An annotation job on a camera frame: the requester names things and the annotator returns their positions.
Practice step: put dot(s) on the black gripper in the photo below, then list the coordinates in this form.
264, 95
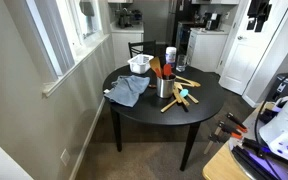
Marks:
259, 8

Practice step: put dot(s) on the slotted wooden spoon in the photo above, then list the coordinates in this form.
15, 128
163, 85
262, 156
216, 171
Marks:
185, 85

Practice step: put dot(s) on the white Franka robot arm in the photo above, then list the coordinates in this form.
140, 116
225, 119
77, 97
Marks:
284, 133

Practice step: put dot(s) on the stainless steel bucket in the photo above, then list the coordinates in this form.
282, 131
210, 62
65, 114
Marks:
165, 88

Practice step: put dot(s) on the black countertop appliance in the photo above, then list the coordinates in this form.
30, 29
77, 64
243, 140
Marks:
212, 21

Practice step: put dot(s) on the white drawer cabinet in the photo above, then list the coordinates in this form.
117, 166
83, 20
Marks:
205, 50

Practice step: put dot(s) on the black trash bin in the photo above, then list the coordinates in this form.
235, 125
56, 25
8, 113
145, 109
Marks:
284, 86

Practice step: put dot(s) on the black refrigerator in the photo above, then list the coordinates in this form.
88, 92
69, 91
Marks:
184, 10

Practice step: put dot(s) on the clear glass mug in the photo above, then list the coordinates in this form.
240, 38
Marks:
181, 63

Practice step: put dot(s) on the wooden spork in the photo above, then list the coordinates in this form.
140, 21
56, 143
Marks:
194, 82

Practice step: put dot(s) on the black orange clamp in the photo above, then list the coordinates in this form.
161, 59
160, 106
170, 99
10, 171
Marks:
234, 120
229, 129

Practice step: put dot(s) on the teal silicone spatula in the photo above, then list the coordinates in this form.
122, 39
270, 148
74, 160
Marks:
184, 93

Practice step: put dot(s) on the red silicone spatula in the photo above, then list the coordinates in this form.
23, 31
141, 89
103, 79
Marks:
167, 70

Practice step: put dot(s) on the flat wooden utensil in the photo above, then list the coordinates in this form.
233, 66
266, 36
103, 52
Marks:
177, 96

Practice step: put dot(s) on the wide wooden spatula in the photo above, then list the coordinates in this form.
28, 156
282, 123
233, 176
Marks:
155, 63

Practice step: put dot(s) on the orange red silicone utensil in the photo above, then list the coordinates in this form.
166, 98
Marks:
158, 73

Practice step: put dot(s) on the black dining chair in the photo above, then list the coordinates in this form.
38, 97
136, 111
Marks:
142, 44

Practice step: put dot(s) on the small black kitchen appliance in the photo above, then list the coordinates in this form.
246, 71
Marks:
137, 16

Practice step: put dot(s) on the thin wooden utensil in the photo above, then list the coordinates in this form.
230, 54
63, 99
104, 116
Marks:
168, 106

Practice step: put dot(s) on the small brown object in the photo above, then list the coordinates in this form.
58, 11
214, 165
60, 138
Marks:
152, 86

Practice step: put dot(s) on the white plastic basket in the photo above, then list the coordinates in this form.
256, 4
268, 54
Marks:
140, 65

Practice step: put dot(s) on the clamp with silver bar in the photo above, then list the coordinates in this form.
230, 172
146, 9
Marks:
210, 143

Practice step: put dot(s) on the black coffee machine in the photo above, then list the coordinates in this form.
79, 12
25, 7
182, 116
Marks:
123, 18

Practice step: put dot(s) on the white kitchen cabinet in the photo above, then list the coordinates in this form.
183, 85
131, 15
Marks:
124, 46

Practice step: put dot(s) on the round black table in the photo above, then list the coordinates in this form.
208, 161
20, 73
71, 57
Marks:
144, 110

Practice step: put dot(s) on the blue grey towel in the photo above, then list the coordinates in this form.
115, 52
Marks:
127, 88

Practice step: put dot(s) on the wooden workbench top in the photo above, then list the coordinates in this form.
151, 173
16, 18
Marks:
220, 166

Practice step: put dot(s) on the white framed window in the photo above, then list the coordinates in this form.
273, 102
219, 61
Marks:
67, 30

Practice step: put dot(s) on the white furniture panel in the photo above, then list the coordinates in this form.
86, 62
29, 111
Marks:
0, 163

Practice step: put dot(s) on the white wall cabinet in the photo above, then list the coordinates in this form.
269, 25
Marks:
120, 1
217, 1

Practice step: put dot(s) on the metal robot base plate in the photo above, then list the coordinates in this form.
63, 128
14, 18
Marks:
250, 161

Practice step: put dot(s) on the white wall outlet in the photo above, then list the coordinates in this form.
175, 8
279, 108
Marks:
65, 157

